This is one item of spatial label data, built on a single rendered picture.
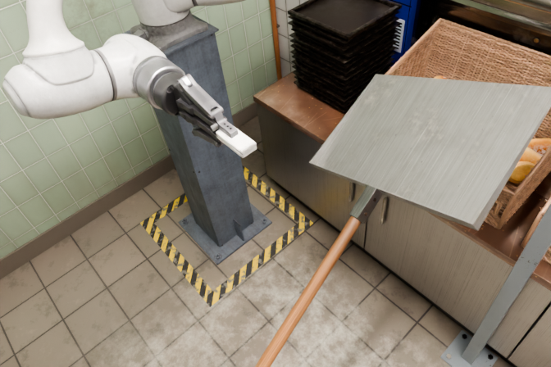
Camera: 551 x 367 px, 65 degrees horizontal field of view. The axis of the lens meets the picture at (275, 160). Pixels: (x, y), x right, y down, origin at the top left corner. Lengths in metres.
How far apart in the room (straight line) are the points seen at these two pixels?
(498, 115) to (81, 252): 1.81
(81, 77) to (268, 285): 1.28
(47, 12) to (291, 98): 1.10
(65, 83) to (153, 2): 0.54
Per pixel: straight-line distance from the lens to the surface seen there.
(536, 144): 1.59
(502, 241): 1.37
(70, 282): 2.17
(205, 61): 1.41
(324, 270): 1.08
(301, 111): 1.68
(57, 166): 2.09
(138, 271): 2.06
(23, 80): 0.84
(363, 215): 1.09
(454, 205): 1.01
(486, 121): 1.11
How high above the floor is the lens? 1.65
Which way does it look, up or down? 45 degrees down
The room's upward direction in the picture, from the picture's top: 7 degrees counter-clockwise
